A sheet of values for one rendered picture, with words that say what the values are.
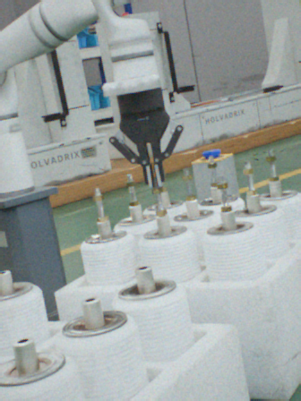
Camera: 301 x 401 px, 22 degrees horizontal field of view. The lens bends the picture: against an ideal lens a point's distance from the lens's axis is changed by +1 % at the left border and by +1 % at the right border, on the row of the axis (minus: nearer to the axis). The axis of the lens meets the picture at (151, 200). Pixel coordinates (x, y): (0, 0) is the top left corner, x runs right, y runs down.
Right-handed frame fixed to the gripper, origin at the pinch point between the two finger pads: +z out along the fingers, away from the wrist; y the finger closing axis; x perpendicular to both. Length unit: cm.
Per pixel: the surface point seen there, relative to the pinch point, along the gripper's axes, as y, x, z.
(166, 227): -0.5, 1.0, 8.9
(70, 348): 5.1, 47.9, 10.7
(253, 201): -15.1, -6.0, 8.2
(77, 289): 16.5, 1.3, 17.2
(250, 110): -10, -318, 17
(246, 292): -12.6, 12.8, 18.1
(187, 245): -3.8, 2.9, 12.0
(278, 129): -23, -322, 30
